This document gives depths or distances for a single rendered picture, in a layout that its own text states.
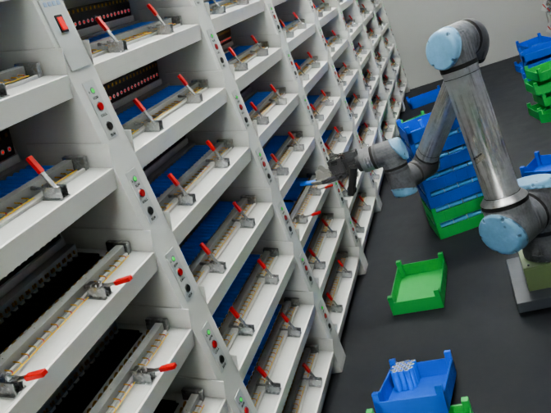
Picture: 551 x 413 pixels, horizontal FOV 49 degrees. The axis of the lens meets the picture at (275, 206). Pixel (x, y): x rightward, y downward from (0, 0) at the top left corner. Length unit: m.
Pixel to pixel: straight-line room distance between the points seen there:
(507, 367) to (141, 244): 1.23
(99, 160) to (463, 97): 1.14
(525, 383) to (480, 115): 0.81
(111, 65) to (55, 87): 0.21
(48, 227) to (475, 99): 1.33
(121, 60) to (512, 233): 1.27
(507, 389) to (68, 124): 1.43
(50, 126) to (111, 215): 0.22
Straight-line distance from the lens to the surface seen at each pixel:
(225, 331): 1.66
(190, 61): 1.91
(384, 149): 2.25
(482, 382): 2.04
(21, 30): 1.30
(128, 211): 1.30
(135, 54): 1.50
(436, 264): 2.67
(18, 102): 1.14
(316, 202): 2.42
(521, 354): 2.11
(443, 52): 1.94
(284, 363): 1.87
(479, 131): 1.98
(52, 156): 1.34
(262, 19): 2.55
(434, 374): 2.10
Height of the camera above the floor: 1.26
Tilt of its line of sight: 18 degrees down
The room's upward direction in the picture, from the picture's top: 22 degrees counter-clockwise
